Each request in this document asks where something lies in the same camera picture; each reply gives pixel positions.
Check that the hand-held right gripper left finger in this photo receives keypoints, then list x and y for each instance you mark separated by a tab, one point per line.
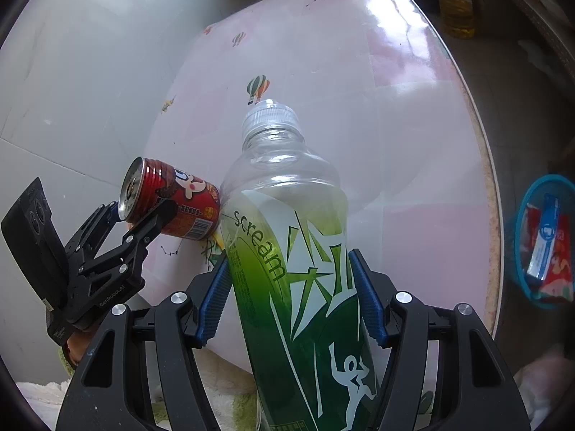
213	296

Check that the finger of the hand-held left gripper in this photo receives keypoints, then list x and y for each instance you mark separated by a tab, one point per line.
94	229
134	242

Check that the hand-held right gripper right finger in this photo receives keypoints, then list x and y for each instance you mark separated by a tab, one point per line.
366	296

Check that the red drink can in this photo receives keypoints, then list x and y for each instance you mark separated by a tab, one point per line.
188	197

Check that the clear green label bottle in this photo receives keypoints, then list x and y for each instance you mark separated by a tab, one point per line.
287	188

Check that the blue plastic basket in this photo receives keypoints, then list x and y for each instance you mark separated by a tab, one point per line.
521	233

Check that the blue white toothpaste box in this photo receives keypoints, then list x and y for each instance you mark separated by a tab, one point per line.
546	238

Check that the red snack packet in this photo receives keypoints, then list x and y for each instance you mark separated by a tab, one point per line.
561	274

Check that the person's left hand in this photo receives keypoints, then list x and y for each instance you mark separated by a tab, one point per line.
76	348

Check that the white fleece clothing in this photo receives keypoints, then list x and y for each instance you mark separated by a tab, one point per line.
224	390

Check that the white pink soft cloth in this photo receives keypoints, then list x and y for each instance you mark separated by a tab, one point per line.
539	386

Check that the crumpled white plastic scrap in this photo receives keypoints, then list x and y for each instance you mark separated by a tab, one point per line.
534	51

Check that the yellow cooking oil bottle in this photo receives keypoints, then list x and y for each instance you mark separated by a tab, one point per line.
457	9

